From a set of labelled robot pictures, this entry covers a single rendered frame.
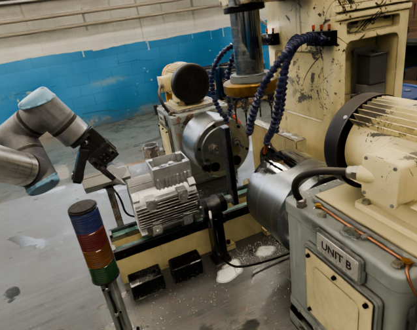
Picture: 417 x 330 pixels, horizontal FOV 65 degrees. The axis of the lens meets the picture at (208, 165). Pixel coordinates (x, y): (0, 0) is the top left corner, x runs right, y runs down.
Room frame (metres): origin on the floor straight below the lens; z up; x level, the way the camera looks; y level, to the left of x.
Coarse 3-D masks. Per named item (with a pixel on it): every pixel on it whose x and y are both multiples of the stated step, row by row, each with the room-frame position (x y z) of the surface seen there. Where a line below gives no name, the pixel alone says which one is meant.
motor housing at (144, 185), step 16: (144, 176) 0.96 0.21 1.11; (128, 192) 1.00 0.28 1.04; (144, 192) 0.90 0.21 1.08; (160, 192) 0.91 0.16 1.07; (176, 192) 0.90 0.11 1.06; (192, 192) 0.91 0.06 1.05; (144, 208) 0.86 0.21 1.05; (160, 208) 0.87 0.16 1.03; (176, 208) 0.89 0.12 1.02; (192, 208) 0.91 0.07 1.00; (144, 224) 0.86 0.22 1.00; (176, 224) 0.93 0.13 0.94
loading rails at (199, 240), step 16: (224, 192) 1.10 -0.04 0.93; (240, 192) 1.10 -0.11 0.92; (240, 208) 0.98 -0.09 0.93; (128, 224) 0.99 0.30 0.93; (192, 224) 0.92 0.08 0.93; (224, 224) 0.96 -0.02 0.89; (240, 224) 0.98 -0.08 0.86; (256, 224) 1.00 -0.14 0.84; (112, 240) 0.93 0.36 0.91; (128, 240) 0.95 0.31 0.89; (144, 240) 0.88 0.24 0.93; (160, 240) 0.88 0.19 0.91; (176, 240) 0.90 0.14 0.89; (192, 240) 0.92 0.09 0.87; (208, 240) 0.93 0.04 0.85; (128, 256) 0.85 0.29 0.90; (144, 256) 0.86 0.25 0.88; (160, 256) 0.88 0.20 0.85; (176, 256) 0.90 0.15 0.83; (128, 272) 0.84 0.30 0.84
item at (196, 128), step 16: (208, 112) 1.42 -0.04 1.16; (192, 128) 1.33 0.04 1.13; (208, 128) 1.25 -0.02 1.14; (240, 128) 1.30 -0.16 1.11; (192, 144) 1.26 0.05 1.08; (208, 144) 1.25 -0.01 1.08; (192, 160) 1.31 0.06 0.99; (208, 160) 1.24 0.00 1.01; (224, 160) 1.27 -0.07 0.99; (240, 160) 1.28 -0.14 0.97
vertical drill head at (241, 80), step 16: (240, 16) 1.04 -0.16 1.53; (256, 16) 1.05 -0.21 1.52; (240, 32) 1.05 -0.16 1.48; (256, 32) 1.05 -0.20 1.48; (240, 48) 1.05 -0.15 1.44; (256, 48) 1.04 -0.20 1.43; (240, 64) 1.05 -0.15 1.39; (256, 64) 1.04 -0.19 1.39; (240, 80) 1.03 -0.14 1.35; (256, 80) 1.02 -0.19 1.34; (272, 80) 1.02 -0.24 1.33; (240, 96) 1.01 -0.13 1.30; (272, 96) 1.06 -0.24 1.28
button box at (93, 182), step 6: (90, 174) 1.11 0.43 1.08; (96, 174) 1.11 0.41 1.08; (102, 174) 1.11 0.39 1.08; (126, 174) 1.13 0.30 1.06; (84, 180) 1.09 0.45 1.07; (90, 180) 1.09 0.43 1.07; (96, 180) 1.10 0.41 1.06; (102, 180) 1.10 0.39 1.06; (108, 180) 1.10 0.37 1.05; (84, 186) 1.08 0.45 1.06; (90, 186) 1.08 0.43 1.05; (96, 186) 1.08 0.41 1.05; (102, 186) 1.11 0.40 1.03
